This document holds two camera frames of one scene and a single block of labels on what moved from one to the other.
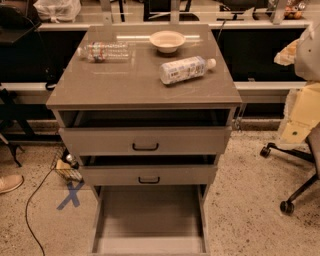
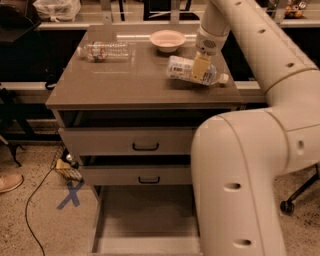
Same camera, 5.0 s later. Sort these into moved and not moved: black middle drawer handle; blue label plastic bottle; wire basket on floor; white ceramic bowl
Moved: blue label plastic bottle
Not moved: black middle drawer handle; wire basket on floor; white ceramic bowl
